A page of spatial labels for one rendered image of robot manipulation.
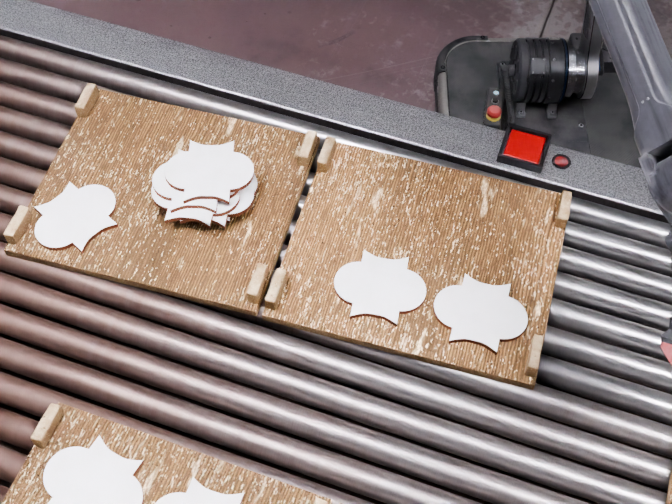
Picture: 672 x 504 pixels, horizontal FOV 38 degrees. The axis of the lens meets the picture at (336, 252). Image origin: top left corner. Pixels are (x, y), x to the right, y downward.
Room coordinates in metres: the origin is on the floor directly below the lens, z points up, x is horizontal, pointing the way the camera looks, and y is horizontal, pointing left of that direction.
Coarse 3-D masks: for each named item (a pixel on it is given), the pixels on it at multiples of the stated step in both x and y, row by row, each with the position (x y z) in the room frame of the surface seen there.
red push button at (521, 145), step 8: (512, 136) 1.06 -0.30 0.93; (520, 136) 1.06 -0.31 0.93; (528, 136) 1.06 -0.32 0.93; (536, 136) 1.06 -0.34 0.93; (512, 144) 1.05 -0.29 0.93; (520, 144) 1.05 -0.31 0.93; (528, 144) 1.05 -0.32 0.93; (536, 144) 1.05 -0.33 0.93; (504, 152) 1.03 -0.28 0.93; (512, 152) 1.03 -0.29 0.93; (520, 152) 1.03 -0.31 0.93; (528, 152) 1.03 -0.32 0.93; (536, 152) 1.03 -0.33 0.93; (528, 160) 1.01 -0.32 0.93; (536, 160) 1.01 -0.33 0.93
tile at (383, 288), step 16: (368, 256) 0.81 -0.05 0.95; (352, 272) 0.78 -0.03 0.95; (368, 272) 0.78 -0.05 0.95; (384, 272) 0.78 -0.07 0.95; (400, 272) 0.78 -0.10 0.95; (336, 288) 0.75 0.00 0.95; (352, 288) 0.75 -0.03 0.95; (368, 288) 0.75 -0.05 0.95; (384, 288) 0.75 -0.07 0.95; (400, 288) 0.75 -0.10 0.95; (416, 288) 0.75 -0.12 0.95; (352, 304) 0.72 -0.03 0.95; (368, 304) 0.72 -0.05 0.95; (384, 304) 0.72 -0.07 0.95; (400, 304) 0.72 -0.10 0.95; (416, 304) 0.72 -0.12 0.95
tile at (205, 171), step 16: (192, 144) 0.99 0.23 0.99; (224, 144) 0.99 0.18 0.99; (176, 160) 0.95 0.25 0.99; (192, 160) 0.95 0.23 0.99; (208, 160) 0.95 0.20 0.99; (224, 160) 0.95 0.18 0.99; (240, 160) 0.96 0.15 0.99; (176, 176) 0.92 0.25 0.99; (192, 176) 0.92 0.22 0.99; (208, 176) 0.92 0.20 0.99; (224, 176) 0.92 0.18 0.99; (240, 176) 0.92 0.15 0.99; (192, 192) 0.89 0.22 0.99; (208, 192) 0.89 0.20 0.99; (224, 192) 0.89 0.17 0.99
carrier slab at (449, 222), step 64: (320, 192) 0.94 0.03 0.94; (384, 192) 0.94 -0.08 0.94; (448, 192) 0.94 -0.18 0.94; (512, 192) 0.94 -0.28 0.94; (320, 256) 0.81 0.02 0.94; (384, 256) 0.81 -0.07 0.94; (448, 256) 0.82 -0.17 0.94; (512, 256) 0.82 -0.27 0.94; (320, 320) 0.70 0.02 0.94; (384, 320) 0.70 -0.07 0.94; (512, 384) 0.61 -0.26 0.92
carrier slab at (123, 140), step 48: (96, 144) 1.03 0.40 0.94; (144, 144) 1.03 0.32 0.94; (240, 144) 1.03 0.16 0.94; (288, 144) 1.03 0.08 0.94; (48, 192) 0.93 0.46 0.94; (144, 192) 0.93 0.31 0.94; (288, 192) 0.93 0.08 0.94; (96, 240) 0.84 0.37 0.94; (144, 240) 0.84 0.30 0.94; (192, 240) 0.84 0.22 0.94; (240, 240) 0.84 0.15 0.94; (144, 288) 0.76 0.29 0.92; (192, 288) 0.75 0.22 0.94; (240, 288) 0.75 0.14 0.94
